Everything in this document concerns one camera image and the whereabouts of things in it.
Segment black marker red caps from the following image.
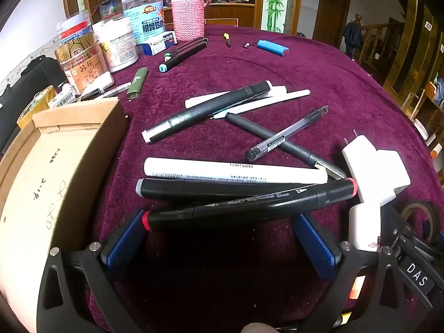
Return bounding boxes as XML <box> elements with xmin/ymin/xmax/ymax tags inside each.
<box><xmin>142</xmin><ymin>177</ymin><xmax>359</xmax><ymax>232</ymax></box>

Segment dark blue jacket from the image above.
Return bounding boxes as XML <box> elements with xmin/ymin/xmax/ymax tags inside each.
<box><xmin>342</xmin><ymin>13</ymin><xmax>364</xmax><ymax>59</ymax></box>

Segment pink knitted bottle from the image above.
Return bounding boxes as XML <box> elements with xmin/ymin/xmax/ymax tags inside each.
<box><xmin>171</xmin><ymin>0</ymin><xmax>211</xmax><ymax>42</ymax></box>

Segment small blue white box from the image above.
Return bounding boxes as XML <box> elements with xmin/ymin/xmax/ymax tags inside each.
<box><xmin>142</xmin><ymin>31</ymin><xmax>178</xmax><ymax>56</ymax></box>

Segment small jar striped label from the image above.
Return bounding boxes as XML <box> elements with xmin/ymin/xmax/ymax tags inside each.
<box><xmin>56</xmin><ymin>10</ymin><xmax>94</xmax><ymax>46</ymax></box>

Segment white slim pen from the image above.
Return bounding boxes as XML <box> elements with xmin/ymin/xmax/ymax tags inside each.
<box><xmin>210</xmin><ymin>89</ymin><xmax>310</xmax><ymax>120</ymax></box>

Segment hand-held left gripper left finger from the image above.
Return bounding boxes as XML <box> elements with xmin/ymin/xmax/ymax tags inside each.
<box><xmin>36</xmin><ymin>209</ymin><xmax>150</xmax><ymax>333</ymax></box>

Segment black leather sofa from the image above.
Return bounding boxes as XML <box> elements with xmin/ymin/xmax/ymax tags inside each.
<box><xmin>0</xmin><ymin>56</ymin><xmax>67</xmax><ymax>157</ymax></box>

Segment white charger plug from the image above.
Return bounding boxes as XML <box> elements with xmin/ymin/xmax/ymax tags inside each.
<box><xmin>342</xmin><ymin>135</ymin><xmax>379</xmax><ymax>184</ymax></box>
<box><xmin>357</xmin><ymin>150</ymin><xmax>412</xmax><ymax>208</ymax></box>

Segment blue cylindrical battery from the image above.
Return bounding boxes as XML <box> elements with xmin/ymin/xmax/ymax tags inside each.
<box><xmin>257</xmin><ymin>39</ymin><xmax>289</xmax><ymax>56</ymax></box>

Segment small white barcode box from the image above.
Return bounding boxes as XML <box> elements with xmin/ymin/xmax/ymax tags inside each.
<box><xmin>48</xmin><ymin>83</ymin><xmax>77</xmax><ymax>109</ymax></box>

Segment clear gel pen black cap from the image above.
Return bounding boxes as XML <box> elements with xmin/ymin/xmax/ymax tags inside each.
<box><xmin>246</xmin><ymin>106</ymin><xmax>330</xmax><ymax>162</ymax></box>

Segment brown wooden door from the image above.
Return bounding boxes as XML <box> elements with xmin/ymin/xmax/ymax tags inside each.
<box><xmin>311</xmin><ymin>0</ymin><xmax>352</xmax><ymax>50</ymax></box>

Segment green lighter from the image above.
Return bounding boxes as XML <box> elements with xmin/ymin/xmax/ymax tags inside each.
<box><xmin>126</xmin><ymin>67</ymin><xmax>149</xmax><ymax>100</ymax></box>

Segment dark grey pen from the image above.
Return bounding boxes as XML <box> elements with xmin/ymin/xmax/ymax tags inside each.
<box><xmin>225</xmin><ymin>112</ymin><xmax>345</xmax><ymax>180</ymax></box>

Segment black tape roll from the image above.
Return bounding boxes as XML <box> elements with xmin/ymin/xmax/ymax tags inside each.
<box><xmin>399</xmin><ymin>199</ymin><xmax>444</xmax><ymax>245</ymax></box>

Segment silver black pen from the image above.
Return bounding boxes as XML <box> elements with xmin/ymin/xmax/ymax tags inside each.
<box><xmin>79</xmin><ymin>82</ymin><xmax>132</xmax><ymax>102</ymax></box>

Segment clear jar brown label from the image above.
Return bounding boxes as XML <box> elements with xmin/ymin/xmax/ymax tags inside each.
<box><xmin>56</xmin><ymin>40</ymin><xmax>110</xmax><ymax>95</ymax></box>

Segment thick white marker pen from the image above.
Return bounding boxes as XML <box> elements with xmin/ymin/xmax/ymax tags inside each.
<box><xmin>144</xmin><ymin>157</ymin><xmax>328</xmax><ymax>184</ymax></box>

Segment yellow tape roll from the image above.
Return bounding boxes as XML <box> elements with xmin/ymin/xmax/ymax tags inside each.
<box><xmin>17</xmin><ymin>85</ymin><xmax>58</xmax><ymax>130</ymax></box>

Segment wooden stair railing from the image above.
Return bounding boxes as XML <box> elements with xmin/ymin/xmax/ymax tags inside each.
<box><xmin>357</xmin><ymin>17</ymin><xmax>406</xmax><ymax>70</ymax></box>

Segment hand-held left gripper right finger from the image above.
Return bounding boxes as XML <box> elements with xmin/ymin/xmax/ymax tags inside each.
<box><xmin>293</xmin><ymin>213</ymin><xmax>410</xmax><ymax>333</ymax></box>

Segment white oval plastic case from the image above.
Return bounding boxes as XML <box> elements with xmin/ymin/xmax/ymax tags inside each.
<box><xmin>80</xmin><ymin>72</ymin><xmax>115</xmax><ymax>95</ymax></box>

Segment clear jar blue label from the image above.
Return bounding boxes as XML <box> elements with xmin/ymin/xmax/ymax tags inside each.
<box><xmin>122</xmin><ymin>0</ymin><xmax>166</xmax><ymax>45</ymax></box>

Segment white plastic jar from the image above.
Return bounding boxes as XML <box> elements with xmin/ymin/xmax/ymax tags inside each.
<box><xmin>93</xmin><ymin>19</ymin><xmax>139</xmax><ymax>73</ymax></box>

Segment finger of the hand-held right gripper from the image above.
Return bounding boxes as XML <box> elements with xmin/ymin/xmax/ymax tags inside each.
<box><xmin>380</xmin><ymin>204</ymin><xmax>427</xmax><ymax>254</ymax></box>

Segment black grey marker pale caps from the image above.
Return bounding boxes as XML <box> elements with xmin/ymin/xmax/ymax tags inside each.
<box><xmin>142</xmin><ymin>80</ymin><xmax>272</xmax><ymax>144</ymax></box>

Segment cardboard box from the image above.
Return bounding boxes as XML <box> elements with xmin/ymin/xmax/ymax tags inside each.
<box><xmin>0</xmin><ymin>97</ymin><xmax>132</xmax><ymax>333</ymax></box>

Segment white charger red port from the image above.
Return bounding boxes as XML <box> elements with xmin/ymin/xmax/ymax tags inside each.
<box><xmin>348</xmin><ymin>203</ymin><xmax>381</xmax><ymax>252</ymax></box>

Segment black marker grey cap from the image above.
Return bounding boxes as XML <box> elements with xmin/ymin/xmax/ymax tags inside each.
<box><xmin>136</xmin><ymin>178</ymin><xmax>313</xmax><ymax>202</ymax></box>

